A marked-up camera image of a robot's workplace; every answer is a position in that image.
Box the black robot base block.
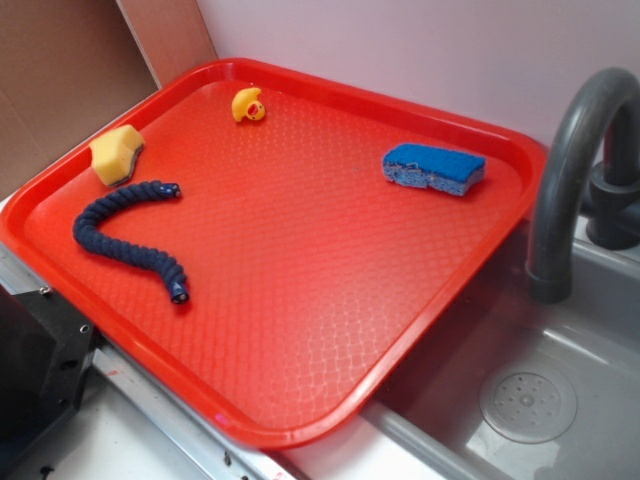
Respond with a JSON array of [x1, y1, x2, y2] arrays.
[[0, 285, 97, 442]]

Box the blue sponge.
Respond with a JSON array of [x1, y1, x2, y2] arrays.
[[382, 143, 486, 196]]

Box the yellow sponge with green pad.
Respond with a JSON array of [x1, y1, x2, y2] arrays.
[[89, 125, 145, 187]]

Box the red plastic tray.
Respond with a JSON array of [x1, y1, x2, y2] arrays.
[[1, 59, 546, 450]]

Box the yellow rubber duck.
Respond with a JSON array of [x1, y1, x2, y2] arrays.
[[231, 87, 266, 122]]

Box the grey toy sink basin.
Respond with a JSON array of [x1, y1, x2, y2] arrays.
[[364, 227, 639, 479]]

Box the grey toy faucet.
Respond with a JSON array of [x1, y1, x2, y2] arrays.
[[526, 67, 639, 303]]

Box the brown cardboard panel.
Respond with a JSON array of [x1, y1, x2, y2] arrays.
[[1, 1, 217, 197]]

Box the dark blue rope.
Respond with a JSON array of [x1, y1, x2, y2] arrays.
[[72, 180, 192, 306]]

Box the aluminium rail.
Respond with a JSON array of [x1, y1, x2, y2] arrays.
[[0, 243, 281, 480]]

